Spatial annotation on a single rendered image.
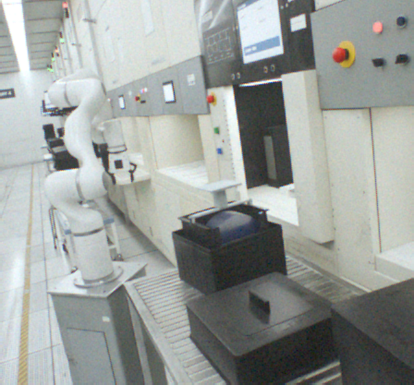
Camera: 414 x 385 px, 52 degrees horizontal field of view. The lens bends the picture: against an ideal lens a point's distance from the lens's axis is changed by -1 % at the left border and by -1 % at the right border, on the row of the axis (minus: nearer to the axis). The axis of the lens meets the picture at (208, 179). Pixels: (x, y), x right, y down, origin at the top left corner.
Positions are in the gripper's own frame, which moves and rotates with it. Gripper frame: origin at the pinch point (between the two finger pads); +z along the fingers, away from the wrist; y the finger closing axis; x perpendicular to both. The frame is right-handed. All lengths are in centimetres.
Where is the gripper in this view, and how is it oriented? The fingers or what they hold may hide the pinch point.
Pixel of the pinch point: (123, 181)
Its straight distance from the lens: 221.6
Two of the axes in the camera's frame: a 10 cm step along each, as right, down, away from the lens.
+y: 9.9, -1.4, -0.8
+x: 0.5, -2.0, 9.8
